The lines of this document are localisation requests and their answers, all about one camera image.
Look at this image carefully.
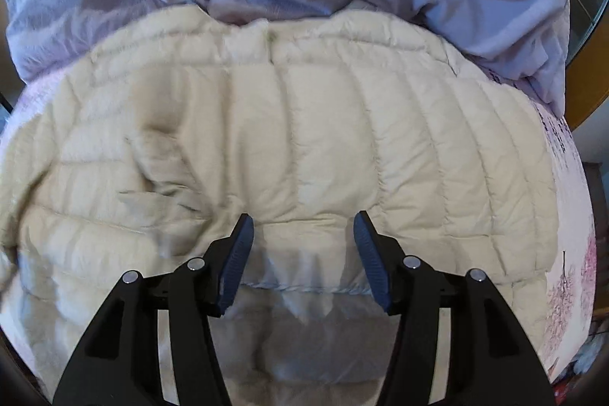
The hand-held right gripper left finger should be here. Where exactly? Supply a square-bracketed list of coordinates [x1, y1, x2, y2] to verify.
[52, 213, 254, 406]

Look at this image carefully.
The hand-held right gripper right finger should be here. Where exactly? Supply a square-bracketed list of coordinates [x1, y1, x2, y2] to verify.
[354, 211, 557, 406]

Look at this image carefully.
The cream puffer jacket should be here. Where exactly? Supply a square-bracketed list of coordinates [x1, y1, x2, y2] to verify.
[0, 4, 560, 406]

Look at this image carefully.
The pink floral bed sheet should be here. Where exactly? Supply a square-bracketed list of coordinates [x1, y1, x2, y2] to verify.
[0, 70, 598, 388]

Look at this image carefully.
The wooden door frame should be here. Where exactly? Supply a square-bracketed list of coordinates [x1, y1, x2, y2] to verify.
[559, 0, 609, 131]

